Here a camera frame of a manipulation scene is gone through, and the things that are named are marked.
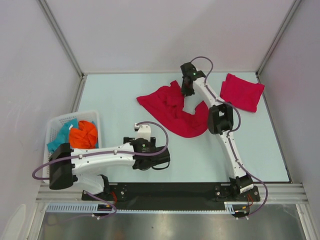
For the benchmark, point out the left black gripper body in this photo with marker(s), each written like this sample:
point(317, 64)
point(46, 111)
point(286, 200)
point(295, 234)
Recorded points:
point(127, 139)

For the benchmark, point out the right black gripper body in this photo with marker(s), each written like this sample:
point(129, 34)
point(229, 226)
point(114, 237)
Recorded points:
point(187, 90)

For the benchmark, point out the magenta t shirt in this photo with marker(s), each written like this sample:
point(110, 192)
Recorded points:
point(240, 93)
point(166, 105)

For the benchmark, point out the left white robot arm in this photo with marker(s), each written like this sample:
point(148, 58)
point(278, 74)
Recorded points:
point(85, 168)

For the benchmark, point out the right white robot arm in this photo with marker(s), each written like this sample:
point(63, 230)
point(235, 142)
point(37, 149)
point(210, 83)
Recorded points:
point(220, 123)

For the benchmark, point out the folded magenta t shirt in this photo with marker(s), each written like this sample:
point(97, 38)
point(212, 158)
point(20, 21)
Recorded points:
point(240, 93)

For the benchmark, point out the orange t shirt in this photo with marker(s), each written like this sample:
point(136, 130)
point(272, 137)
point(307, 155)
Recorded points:
point(85, 136)

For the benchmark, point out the teal t shirt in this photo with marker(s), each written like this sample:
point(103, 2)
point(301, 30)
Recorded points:
point(62, 136)

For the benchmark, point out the white plastic laundry basket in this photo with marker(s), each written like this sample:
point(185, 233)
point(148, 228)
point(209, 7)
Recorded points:
point(56, 123)

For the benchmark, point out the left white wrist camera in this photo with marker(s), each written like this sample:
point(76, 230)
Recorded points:
point(143, 131)

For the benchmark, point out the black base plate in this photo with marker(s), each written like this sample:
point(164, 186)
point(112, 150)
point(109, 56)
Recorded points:
point(184, 203)

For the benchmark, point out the grey slotted cable duct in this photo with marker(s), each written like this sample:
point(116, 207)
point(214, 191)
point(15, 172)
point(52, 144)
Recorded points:
point(103, 209)

